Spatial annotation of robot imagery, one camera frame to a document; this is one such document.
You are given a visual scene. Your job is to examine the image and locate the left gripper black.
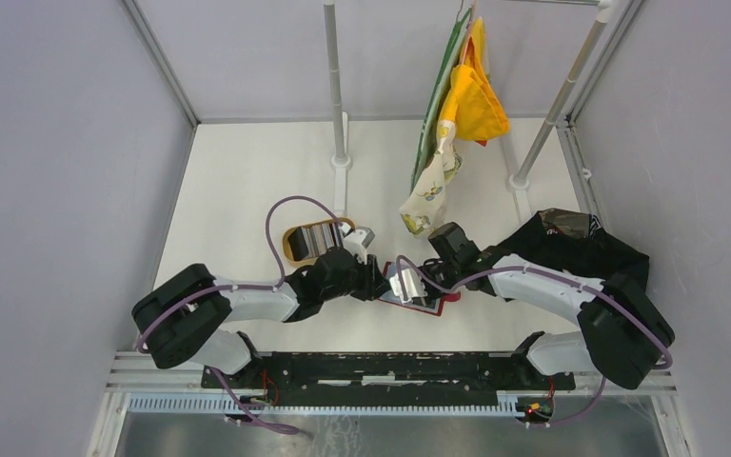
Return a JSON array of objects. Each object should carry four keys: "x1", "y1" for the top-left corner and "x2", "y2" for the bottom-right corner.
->
[{"x1": 322, "y1": 249, "x2": 393, "y2": 302}]

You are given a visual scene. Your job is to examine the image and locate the red card holder wallet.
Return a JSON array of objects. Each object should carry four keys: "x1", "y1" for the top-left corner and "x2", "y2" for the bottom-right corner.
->
[{"x1": 378, "y1": 262, "x2": 462, "y2": 316}]

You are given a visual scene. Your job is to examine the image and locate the yellow oval card tray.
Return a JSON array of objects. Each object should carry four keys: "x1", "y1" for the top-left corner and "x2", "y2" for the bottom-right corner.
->
[{"x1": 282, "y1": 218, "x2": 356, "y2": 263}]

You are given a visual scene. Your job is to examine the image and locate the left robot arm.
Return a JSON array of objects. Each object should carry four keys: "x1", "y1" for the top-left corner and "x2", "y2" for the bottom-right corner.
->
[{"x1": 131, "y1": 248, "x2": 390, "y2": 388}]

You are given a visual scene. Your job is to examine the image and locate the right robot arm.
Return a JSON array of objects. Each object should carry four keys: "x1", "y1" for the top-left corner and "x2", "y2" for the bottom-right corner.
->
[{"x1": 423, "y1": 216, "x2": 676, "y2": 389}]

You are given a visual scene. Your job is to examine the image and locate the stack of credit cards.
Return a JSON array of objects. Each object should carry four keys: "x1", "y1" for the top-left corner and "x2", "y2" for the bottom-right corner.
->
[{"x1": 287, "y1": 222, "x2": 342, "y2": 261}]

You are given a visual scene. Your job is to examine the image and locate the mint green cartoon cloth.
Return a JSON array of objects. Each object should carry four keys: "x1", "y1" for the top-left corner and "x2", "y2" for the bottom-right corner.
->
[{"x1": 399, "y1": 7, "x2": 474, "y2": 237}]

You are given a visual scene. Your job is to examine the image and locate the black clothes pile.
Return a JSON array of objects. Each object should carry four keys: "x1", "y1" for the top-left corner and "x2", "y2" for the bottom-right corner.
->
[{"x1": 479, "y1": 208, "x2": 650, "y2": 289}]

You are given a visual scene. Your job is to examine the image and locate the yellow garment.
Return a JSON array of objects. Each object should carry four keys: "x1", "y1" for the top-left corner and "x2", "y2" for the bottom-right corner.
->
[{"x1": 436, "y1": 17, "x2": 511, "y2": 145}]

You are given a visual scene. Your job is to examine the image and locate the pink clothes hanger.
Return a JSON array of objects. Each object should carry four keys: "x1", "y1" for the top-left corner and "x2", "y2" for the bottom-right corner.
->
[{"x1": 458, "y1": 0, "x2": 479, "y2": 65}]

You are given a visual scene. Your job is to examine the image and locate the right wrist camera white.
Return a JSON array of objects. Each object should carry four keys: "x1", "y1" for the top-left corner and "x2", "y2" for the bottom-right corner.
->
[{"x1": 387, "y1": 268, "x2": 427, "y2": 305}]

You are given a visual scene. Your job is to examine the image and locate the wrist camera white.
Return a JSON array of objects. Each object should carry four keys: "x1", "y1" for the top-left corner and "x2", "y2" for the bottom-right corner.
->
[
  {"x1": 343, "y1": 227, "x2": 375, "y2": 265},
  {"x1": 387, "y1": 268, "x2": 427, "y2": 305}
]

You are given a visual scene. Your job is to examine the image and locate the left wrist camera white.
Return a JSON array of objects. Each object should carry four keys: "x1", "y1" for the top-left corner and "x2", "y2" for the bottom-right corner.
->
[{"x1": 343, "y1": 227, "x2": 375, "y2": 265}]

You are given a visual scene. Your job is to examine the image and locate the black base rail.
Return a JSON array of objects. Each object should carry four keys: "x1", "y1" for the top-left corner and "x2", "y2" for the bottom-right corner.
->
[{"x1": 227, "y1": 351, "x2": 576, "y2": 407}]

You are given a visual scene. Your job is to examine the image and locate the white slotted cable duct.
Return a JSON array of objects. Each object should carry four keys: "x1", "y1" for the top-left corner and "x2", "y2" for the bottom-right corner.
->
[{"x1": 127, "y1": 391, "x2": 531, "y2": 419}]

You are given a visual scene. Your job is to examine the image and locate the white clothes rack frame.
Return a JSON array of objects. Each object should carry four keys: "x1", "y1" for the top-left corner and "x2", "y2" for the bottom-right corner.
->
[{"x1": 324, "y1": 1, "x2": 618, "y2": 222}]

